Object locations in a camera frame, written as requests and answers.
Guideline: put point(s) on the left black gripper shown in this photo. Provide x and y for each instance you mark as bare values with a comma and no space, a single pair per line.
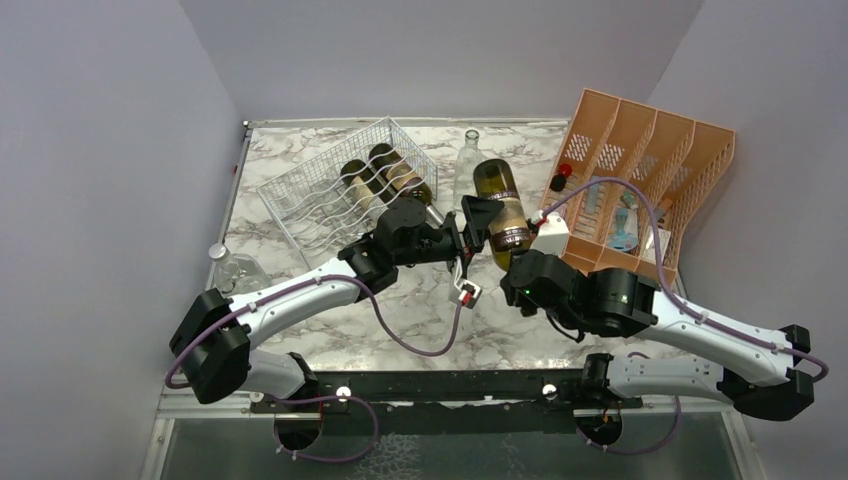
479,214

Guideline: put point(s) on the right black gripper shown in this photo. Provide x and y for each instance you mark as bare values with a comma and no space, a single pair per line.
513,294

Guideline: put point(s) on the clear square glass bottle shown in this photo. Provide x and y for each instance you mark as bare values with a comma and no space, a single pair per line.
469,156

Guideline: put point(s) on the silver-neck green wine bottle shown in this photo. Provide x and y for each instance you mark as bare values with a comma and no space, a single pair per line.
401,180

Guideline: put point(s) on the dark-neck green wine bottle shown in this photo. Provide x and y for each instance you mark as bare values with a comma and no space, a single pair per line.
365,190

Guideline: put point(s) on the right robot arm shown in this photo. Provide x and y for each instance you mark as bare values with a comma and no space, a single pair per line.
752,369

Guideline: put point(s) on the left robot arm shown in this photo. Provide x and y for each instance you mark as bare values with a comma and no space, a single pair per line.
216,346

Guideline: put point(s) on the red-cap bottle in organizer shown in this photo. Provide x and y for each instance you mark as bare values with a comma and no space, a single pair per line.
560,177

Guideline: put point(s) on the orange plastic file organizer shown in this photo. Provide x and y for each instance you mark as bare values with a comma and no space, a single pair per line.
623,151

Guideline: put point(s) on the blue item in organizer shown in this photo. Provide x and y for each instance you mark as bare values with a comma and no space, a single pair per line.
623,235

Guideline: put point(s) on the white packet in organizer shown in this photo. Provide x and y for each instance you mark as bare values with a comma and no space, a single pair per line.
655,247

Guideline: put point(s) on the clear jar silver lid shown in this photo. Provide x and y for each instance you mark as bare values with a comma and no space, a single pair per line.
236,273

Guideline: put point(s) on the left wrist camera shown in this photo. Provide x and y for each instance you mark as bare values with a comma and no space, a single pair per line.
462,291

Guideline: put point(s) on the white wire wine rack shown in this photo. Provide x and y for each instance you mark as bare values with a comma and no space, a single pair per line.
309,204

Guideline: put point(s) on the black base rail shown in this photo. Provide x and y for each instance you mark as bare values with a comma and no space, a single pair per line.
440,402

